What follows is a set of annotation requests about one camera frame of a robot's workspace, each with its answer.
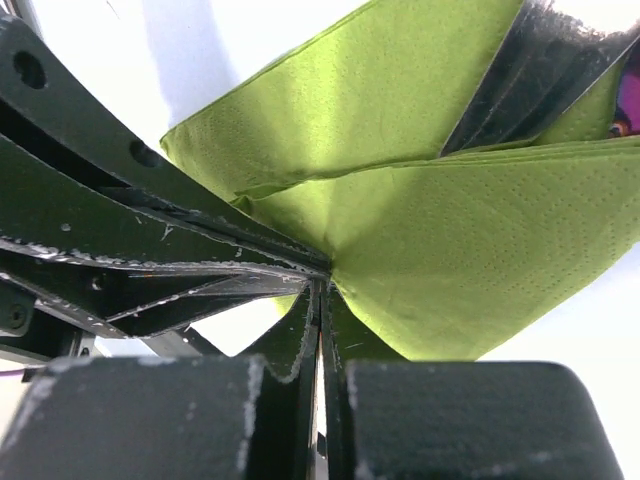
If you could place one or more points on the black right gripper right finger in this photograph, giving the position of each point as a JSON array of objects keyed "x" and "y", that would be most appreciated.
[{"x": 390, "y": 418}]

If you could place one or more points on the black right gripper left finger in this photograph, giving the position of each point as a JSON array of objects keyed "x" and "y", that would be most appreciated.
[{"x": 250, "y": 416}]

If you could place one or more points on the green paper napkin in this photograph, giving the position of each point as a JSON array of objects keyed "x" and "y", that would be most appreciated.
[{"x": 337, "y": 145}]

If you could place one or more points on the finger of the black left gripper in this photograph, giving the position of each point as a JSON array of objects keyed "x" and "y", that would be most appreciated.
[
  {"x": 48, "y": 113},
  {"x": 117, "y": 263}
]

